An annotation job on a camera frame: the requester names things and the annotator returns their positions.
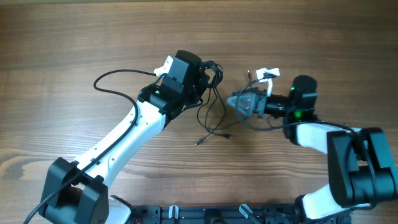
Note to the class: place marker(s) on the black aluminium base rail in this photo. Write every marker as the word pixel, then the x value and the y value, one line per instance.
pixel 217 214

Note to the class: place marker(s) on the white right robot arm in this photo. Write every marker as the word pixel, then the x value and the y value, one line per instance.
pixel 361 168

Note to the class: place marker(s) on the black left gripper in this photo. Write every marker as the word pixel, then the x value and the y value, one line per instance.
pixel 203 79

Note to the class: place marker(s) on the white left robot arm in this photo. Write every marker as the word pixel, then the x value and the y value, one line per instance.
pixel 78 191

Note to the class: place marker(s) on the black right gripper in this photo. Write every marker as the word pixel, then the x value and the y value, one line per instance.
pixel 260 102

